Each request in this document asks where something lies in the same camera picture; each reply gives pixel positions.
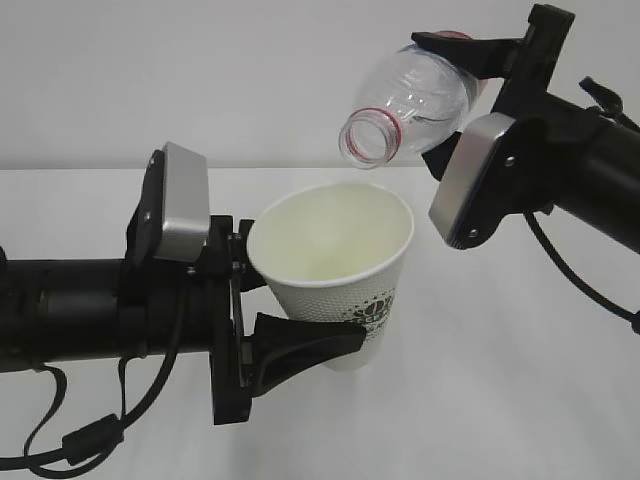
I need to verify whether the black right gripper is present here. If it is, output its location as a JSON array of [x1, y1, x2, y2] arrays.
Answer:
[[411, 4, 575, 181]]

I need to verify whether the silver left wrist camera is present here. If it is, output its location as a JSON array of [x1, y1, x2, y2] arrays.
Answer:
[[125, 142, 210, 269]]

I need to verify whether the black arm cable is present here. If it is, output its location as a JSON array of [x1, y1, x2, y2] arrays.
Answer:
[[0, 279, 189, 480], [522, 209, 640, 335]]

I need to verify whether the Nongfu Spring water bottle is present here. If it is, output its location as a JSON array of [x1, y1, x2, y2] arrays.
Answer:
[[338, 43, 487, 169]]

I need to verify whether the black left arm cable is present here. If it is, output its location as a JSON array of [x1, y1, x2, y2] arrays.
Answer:
[[0, 279, 189, 480]]

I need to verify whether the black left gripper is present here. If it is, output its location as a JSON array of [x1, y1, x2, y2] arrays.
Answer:
[[188, 215, 366, 425]]

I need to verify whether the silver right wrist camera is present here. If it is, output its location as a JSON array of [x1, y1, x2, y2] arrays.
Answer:
[[429, 112, 517, 250]]

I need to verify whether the white paper cup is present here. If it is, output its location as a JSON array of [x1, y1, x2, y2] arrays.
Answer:
[[246, 181, 415, 371]]

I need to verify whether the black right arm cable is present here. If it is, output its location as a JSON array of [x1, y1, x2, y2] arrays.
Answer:
[[522, 209, 640, 335]]

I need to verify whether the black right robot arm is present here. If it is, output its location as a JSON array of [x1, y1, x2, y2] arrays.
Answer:
[[412, 4, 639, 250]]

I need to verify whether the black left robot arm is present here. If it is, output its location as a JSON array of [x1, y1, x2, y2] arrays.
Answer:
[[1, 215, 365, 425]]

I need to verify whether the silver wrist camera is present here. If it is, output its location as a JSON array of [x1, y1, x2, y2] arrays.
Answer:
[[125, 142, 210, 269], [429, 112, 517, 250]]

